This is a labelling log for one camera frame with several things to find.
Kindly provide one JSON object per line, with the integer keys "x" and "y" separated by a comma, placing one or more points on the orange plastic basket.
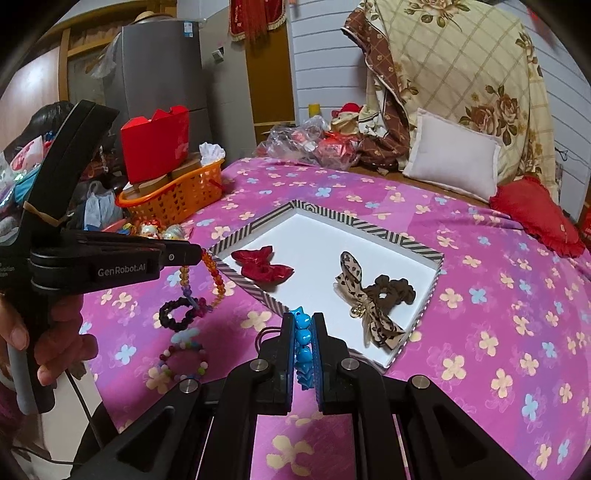
{"x": 184, "y": 196}

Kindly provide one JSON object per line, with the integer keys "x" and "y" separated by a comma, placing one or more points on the red stuffed toy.
{"x": 346, "y": 117}

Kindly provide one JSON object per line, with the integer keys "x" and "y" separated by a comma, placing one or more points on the brown cardboard box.
{"x": 184, "y": 168}

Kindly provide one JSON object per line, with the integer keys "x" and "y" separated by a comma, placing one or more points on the brown patterned quilt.
{"x": 371, "y": 55}

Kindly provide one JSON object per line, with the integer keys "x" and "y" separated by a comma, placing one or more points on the person's left hand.
{"x": 64, "y": 341}

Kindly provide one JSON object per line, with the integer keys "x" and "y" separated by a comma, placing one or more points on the white pillow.
{"x": 455, "y": 157}

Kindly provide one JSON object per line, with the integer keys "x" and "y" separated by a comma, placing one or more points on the brown scrunchie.
{"x": 398, "y": 288}

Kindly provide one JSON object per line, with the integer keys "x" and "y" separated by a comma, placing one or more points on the white plastic bag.
{"x": 99, "y": 205}

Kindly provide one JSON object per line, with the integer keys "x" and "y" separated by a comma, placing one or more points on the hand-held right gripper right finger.
{"x": 319, "y": 355}

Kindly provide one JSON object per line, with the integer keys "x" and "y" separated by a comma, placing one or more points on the white tissue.
{"x": 211, "y": 152}

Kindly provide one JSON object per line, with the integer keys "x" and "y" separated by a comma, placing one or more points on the red paper box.
{"x": 154, "y": 147}

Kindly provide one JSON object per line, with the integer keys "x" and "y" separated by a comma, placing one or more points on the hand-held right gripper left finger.
{"x": 287, "y": 350}

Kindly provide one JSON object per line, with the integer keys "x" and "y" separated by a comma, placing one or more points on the grey refrigerator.
{"x": 157, "y": 64}

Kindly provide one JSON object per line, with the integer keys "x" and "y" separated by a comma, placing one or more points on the red packet bag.
{"x": 339, "y": 147}

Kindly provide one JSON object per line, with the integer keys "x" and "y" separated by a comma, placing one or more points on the cream floral quilt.
{"x": 466, "y": 60}

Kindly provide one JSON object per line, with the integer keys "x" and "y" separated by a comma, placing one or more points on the pink flowered bedsheet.
{"x": 498, "y": 323}

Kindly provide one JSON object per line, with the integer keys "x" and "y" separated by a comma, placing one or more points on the red hanging cloth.
{"x": 254, "y": 18}

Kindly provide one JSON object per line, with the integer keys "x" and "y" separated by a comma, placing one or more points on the striped box lid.
{"x": 323, "y": 240}

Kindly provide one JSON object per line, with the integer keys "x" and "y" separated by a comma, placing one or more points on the clear plastic bag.
{"x": 288, "y": 141}

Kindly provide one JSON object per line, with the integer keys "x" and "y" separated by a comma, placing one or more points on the red ruffled cushion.
{"x": 535, "y": 212}

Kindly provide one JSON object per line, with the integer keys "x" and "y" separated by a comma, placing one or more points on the pile of colourful clothes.
{"x": 27, "y": 152}

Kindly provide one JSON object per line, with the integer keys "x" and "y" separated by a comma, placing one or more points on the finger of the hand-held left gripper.
{"x": 182, "y": 254}

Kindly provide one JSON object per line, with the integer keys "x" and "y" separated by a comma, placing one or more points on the red bow scrunchie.
{"x": 259, "y": 268}

